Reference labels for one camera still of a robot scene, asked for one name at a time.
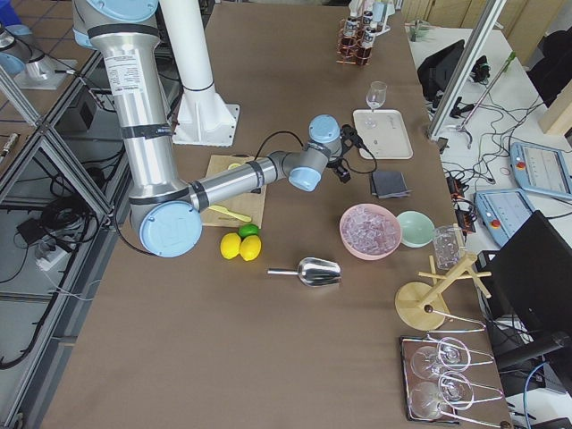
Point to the pink bowl with ice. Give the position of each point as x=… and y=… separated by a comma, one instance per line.
x=369, y=231

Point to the yellow plastic knife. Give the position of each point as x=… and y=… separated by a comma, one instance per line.
x=225, y=211

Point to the metal grabber stick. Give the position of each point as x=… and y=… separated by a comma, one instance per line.
x=462, y=128

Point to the clear wine glass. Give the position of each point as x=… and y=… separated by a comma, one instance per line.
x=375, y=98

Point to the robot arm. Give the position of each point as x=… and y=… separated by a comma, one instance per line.
x=165, y=210

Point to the tea bottle white cap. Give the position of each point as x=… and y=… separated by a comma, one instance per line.
x=365, y=45

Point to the green lime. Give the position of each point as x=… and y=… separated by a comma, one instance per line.
x=247, y=230

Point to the hanging wine glass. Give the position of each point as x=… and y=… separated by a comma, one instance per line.
x=436, y=357
x=444, y=400

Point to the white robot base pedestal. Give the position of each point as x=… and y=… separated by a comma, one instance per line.
x=203, y=117

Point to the wooden glass stand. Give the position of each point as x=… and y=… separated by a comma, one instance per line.
x=421, y=306

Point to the green bowl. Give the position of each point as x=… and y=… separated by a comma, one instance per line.
x=417, y=229

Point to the grey folded cloth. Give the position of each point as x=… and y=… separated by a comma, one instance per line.
x=388, y=184

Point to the aluminium frame post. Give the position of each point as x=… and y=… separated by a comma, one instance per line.
x=474, y=45

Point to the hanging wine glass upper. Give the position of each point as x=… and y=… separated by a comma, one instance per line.
x=436, y=357

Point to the steel ice scoop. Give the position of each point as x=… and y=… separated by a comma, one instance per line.
x=313, y=272

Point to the yellow lemon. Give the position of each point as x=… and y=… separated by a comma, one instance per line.
x=250, y=247
x=230, y=245

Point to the clear textured tumbler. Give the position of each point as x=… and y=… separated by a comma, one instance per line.
x=448, y=246

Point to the copper wire bottle basket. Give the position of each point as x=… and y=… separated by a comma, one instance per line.
x=353, y=59

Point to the cream rabbit tray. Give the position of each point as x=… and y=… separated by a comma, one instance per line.
x=383, y=133

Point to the yellow lemon upper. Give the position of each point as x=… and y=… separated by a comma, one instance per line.
x=230, y=245

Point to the hanging wine glass lower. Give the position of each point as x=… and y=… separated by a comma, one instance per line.
x=444, y=400

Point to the white cup rack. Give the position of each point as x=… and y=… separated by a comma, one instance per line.
x=382, y=9

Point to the yellow lemon lower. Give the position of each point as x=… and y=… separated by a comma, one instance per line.
x=250, y=247

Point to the metal glass rack tray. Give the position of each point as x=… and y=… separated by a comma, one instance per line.
x=408, y=346

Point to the wooden cutting board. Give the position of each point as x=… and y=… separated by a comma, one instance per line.
x=251, y=204

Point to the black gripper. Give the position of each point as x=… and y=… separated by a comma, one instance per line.
x=338, y=165

